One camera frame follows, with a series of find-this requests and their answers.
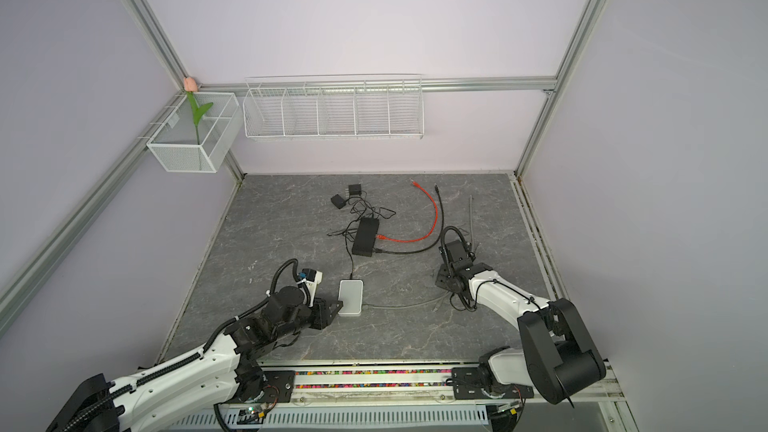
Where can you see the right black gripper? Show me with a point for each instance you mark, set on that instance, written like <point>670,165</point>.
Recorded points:
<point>441,278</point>

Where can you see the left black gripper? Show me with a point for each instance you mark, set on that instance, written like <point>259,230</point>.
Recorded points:
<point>322,313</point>

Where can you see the white network switch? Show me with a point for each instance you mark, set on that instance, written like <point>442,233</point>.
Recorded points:
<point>350,294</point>

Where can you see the black ribbed network switch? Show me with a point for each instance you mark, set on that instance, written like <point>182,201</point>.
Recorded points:
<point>365,237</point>

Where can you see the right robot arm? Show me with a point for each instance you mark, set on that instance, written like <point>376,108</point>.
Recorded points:
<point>558,359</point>

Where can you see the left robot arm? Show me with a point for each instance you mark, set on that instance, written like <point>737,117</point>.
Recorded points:
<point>224,368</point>

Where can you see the black power adapter near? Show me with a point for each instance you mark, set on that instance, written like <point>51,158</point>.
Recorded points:
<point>338,201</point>

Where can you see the black power adapter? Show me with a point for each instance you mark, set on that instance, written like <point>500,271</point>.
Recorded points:
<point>338,201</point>
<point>354,190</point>

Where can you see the black power adapter far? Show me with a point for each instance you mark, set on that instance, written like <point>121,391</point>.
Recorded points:
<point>354,190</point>

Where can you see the white mesh box basket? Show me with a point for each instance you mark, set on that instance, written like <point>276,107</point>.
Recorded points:
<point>174,144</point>

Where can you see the artificial pink tulip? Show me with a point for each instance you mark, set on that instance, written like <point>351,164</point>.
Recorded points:
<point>198,110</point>

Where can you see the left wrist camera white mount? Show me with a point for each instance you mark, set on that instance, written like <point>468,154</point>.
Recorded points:
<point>308,280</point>

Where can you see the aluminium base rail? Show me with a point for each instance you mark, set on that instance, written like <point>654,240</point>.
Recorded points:
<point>326,397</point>

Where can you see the white wire wall basket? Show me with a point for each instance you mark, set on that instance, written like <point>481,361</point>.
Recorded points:
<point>334,106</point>

